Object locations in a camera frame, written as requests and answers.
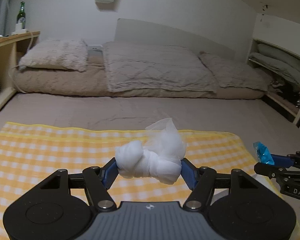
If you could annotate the blue plastic packet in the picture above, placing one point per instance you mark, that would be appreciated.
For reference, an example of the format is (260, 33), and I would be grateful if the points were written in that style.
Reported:
(263, 154)

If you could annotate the green glass bottle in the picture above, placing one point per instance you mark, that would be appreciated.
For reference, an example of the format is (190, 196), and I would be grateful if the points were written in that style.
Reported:
(21, 18)

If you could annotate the wooden bedside shelf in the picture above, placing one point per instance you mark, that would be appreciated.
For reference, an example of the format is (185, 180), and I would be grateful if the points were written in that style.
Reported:
(10, 48)

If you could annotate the grey bed sheet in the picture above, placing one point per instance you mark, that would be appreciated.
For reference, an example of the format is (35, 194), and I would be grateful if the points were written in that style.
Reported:
(251, 120)

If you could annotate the folded grey bedding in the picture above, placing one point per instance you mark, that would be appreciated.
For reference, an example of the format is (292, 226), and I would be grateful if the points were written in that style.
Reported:
(282, 63)

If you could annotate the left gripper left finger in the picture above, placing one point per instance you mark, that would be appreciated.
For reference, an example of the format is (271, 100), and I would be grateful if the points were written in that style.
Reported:
(98, 180)

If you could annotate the right beige quilted pillow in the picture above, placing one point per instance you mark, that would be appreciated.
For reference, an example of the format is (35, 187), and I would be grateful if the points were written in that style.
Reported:
(229, 73)

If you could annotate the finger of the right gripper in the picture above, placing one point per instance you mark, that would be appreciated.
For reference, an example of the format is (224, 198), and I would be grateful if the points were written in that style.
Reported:
(290, 160)
(277, 172)

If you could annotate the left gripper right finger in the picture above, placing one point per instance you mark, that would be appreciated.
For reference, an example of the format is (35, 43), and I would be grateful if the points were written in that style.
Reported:
(201, 183)

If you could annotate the small fluffy beige pillow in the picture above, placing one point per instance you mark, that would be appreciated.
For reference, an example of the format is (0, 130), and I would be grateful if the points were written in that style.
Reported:
(71, 55)

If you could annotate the white gauze bundle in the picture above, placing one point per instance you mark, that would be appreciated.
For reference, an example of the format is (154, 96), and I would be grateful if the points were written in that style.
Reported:
(159, 157)

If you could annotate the large beige quilted pillow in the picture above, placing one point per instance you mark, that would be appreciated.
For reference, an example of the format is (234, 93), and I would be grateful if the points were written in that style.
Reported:
(139, 66)

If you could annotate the folded brown duvet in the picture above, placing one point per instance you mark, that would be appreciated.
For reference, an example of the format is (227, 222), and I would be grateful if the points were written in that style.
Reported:
(92, 82)

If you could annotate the right wooden shelf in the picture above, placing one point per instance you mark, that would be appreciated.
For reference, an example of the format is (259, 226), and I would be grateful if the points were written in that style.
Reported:
(282, 95)

